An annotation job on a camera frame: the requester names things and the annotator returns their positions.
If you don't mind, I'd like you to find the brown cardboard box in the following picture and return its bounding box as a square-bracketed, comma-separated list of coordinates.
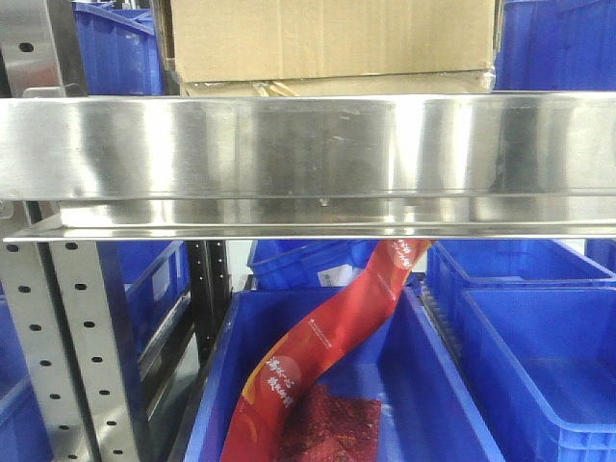
[170, 1, 502, 97]

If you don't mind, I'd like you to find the stainless steel shelf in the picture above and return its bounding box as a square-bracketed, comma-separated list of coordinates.
[1, 92, 615, 242]

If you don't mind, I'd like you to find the perforated steel shelf upright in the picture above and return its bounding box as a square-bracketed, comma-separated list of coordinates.
[1, 1, 154, 461]

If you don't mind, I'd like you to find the blue bin rear centre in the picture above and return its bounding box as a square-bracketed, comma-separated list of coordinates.
[247, 239, 379, 290]

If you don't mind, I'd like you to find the blue bin lower left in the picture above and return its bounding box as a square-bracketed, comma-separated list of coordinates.
[1, 242, 193, 461]

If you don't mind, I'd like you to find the red printed packaging bag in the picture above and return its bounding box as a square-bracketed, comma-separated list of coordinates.
[220, 239, 432, 461]

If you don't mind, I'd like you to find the blue plastic bin centre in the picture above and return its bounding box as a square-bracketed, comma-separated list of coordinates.
[184, 288, 503, 461]

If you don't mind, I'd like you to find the blue plastic bin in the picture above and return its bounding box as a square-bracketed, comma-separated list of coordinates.
[184, 288, 503, 461]
[425, 240, 615, 461]

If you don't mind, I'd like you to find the blue plastic bin right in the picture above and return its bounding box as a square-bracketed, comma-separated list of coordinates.
[425, 240, 615, 461]

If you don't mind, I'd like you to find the blue bin upper left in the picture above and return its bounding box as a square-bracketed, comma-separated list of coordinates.
[72, 1, 165, 96]

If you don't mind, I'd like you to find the blue bin upper right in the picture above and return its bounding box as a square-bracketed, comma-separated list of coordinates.
[495, 1, 615, 90]

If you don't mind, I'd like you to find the black perforated rack post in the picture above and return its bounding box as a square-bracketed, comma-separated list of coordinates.
[185, 240, 231, 365]

